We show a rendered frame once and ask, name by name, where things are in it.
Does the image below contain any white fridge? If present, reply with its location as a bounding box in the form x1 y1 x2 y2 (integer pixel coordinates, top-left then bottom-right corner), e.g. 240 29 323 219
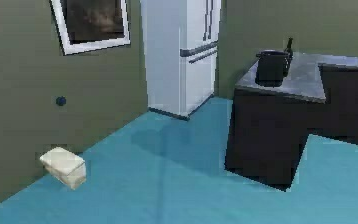
140 0 222 122

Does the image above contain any dark counter with grey top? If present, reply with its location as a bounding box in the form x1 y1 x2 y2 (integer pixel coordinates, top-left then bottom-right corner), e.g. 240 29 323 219
224 51 358 193

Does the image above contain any white framed dark picture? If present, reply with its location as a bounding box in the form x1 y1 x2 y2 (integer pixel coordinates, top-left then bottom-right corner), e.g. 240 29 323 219
49 0 132 56

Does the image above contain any cream box-shaped bin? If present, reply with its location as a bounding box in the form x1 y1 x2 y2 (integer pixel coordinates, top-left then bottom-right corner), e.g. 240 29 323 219
39 146 87 191

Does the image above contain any dark bottle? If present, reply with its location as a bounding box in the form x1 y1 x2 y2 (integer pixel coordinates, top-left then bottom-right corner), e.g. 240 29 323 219
284 37 294 60

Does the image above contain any dark horizontal fridge handle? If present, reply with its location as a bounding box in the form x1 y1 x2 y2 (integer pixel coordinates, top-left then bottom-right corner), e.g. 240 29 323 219
179 41 219 58
188 48 218 65

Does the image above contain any dark vertical fridge handle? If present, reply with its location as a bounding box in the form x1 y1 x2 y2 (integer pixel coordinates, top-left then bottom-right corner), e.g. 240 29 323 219
208 0 215 40
203 0 210 42

